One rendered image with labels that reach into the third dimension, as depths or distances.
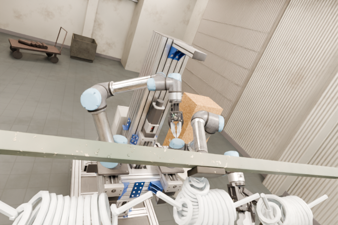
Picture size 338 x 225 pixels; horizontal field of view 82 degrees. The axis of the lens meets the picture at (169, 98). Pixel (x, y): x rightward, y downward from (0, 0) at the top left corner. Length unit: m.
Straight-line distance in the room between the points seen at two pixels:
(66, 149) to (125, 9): 8.41
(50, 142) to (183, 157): 0.16
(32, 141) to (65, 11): 8.28
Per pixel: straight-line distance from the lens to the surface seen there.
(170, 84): 1.09
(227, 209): 0.35
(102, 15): 8.50
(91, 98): 1.19
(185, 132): 2.97
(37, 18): 8.63
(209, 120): 1.39
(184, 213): 0.36
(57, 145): 0.25
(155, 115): 1.50
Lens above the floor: 2.11
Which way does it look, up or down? 19 degrees down
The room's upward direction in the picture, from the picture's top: 21 degrees clockwise
